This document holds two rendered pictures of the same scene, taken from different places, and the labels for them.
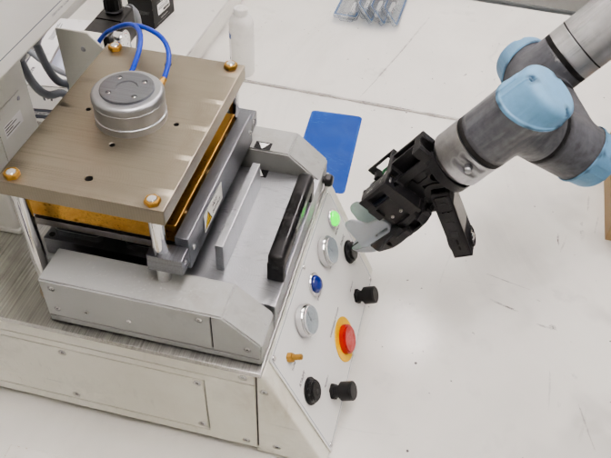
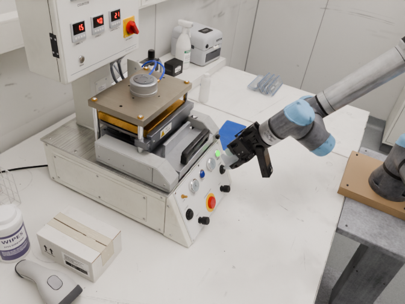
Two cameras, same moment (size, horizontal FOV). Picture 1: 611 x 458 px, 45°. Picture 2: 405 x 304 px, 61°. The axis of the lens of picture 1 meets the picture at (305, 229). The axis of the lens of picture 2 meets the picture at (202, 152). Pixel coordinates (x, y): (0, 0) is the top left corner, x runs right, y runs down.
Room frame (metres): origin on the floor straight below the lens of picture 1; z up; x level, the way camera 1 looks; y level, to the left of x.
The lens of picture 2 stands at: (-0.18, -0.14, 1.60)
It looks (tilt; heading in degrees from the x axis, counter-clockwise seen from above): 38 degrees down; 10
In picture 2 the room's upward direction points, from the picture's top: 8 degrees clockwise
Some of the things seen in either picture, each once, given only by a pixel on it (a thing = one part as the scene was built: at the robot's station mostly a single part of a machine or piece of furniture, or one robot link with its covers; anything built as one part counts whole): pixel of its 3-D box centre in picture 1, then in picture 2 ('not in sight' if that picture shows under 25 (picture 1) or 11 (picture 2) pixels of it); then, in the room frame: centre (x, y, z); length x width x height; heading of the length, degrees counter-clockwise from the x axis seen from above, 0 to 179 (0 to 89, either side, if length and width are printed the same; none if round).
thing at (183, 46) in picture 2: not in sight; (184, 44); (1.55, 0.33, 0.92); 0.09 x 0.08 x 0.25; 80
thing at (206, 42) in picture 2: not in sight; (197, 43); (1.72, 0.30, 0.88); 0.25 x 0.20 x 0.17; 70
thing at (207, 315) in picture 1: (158, 305); (135, 162); (0.51, 0.16, 0.97); 0.25 x 0.05 x 0.07; 78
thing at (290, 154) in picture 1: (239, 154); (185, 119); (0.78, 0.09, 0.97); 0.26 x 0.05 x 0.07; 78
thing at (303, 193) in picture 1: (292, 224); (195, 145); (0.62, 0.02, 0.99); 0.15 x 0.02 x 0.04; 168
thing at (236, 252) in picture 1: (183, 214); (156, 134); (0.65, 0.15, 0.97); 0.30 x 0.22 x 0.08; 78
